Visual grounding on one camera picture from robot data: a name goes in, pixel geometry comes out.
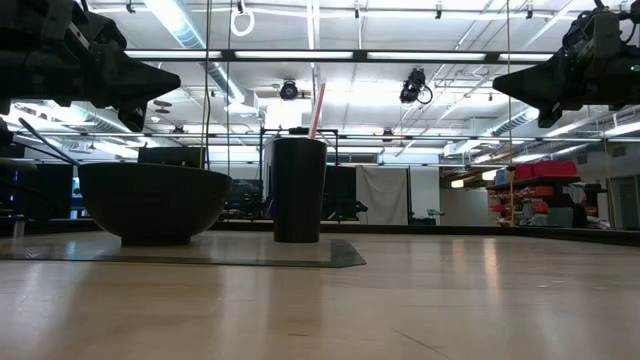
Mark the dark metal spoon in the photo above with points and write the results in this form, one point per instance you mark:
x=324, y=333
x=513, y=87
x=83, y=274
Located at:
x=50, y=144

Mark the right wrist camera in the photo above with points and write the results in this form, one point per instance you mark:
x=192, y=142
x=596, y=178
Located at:
x=605, y=30

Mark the red storage bin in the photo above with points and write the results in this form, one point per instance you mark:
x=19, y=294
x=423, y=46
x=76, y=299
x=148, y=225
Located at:
x=555, y=169
x=523, y=172

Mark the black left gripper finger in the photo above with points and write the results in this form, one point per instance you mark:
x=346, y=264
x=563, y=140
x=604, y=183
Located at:
x=135, y=70
x=135, y=95

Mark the storage shelf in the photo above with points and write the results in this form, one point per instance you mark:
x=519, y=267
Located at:
x=560, y=181

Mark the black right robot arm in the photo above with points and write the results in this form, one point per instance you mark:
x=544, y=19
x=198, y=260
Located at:
x=631, y=85

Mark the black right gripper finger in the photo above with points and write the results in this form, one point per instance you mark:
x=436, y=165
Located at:
x=542, y=75
x=547, y=96

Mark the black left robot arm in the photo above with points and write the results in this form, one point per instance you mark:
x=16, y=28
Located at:
x=25, y=80

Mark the black tall cup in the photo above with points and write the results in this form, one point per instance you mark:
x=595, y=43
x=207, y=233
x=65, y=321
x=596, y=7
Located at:
x=298, y=190

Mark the black overhead camera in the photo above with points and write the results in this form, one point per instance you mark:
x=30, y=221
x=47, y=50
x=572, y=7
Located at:
x=412, y=86
x=289, y=91

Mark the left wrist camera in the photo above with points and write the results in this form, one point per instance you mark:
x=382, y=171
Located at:
x=65, y=20

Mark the black bowl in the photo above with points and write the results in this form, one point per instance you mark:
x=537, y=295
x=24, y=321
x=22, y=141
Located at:
x=155, y=200

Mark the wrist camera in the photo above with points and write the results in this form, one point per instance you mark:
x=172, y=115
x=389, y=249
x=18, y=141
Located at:
x=65, y=20
x=605, y=30

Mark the orange straw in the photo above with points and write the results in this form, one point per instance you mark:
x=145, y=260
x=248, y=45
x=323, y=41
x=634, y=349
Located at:
x=318, y=110

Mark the grey hanging cloth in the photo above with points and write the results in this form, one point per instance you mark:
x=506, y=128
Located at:
x=382, y=195

